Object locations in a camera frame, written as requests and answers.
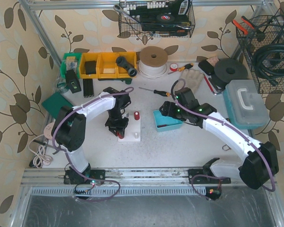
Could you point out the teal spring tray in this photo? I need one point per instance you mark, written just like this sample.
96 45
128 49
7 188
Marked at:
165 123

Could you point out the silver wrench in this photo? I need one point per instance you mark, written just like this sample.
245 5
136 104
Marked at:
118 9

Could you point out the black tape roll in basket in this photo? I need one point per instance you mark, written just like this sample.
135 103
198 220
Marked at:
165 18

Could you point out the white peg base plate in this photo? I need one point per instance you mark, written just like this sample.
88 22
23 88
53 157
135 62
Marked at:
132 131

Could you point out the green bin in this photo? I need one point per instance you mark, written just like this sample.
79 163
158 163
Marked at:
70 61

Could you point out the green notebook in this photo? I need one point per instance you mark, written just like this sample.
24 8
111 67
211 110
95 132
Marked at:
54 103

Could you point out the white cable spool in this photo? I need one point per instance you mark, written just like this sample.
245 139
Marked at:
153 62

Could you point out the clear teal toolbox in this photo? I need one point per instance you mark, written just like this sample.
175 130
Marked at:
245 107

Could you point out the wire basket top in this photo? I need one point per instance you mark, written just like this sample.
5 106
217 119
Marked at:
155 18

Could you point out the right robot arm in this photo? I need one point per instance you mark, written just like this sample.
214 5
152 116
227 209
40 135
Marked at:
258 161

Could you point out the long black screwdriver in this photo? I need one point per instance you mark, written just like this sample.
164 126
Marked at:
158 92

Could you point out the yellow bin right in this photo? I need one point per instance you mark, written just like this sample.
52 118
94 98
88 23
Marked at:
130 57

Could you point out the red large spring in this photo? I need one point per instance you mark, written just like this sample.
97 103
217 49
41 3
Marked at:
137 115
121 136

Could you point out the black box in bin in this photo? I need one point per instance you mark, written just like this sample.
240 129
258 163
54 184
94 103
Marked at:
90 67

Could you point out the glass jar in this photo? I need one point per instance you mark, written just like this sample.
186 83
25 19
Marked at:
61 86

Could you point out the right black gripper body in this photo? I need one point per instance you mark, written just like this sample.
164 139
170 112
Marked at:
167 109

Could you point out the yellow bin middle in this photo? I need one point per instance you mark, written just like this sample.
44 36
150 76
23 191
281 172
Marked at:
106 65

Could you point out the wire basket right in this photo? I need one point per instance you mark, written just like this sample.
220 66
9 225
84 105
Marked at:
262 42

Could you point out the black box with sponge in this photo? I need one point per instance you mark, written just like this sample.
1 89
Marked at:
207 66

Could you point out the black rail block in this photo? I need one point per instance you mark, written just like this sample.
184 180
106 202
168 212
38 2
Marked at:
88 88

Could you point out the black meter device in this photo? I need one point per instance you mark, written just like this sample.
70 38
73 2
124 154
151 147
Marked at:
72 81

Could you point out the yellow bin left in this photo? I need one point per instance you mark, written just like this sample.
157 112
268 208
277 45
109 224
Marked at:
88 57

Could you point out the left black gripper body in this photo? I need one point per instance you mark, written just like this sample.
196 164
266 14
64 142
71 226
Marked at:
117 123

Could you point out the wire basket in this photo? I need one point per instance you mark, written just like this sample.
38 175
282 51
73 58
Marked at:
262 42
155 18

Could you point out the yellow black screwdriver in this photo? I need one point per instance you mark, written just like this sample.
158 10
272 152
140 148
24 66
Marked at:
187 66

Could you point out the red handled hex key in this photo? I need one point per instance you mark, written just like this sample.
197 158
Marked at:
213 87

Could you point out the yellow bin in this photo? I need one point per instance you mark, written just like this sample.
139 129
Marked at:
88 57
106 65
130 57

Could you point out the beige work glove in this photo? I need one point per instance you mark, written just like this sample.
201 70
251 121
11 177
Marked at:
191 79

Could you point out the red white tape roll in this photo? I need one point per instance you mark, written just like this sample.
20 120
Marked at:
173 67

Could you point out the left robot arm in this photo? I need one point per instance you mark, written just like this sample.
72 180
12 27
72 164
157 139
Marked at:
68 133

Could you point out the black pipe fitting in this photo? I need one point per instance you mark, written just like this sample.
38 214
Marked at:
123 63

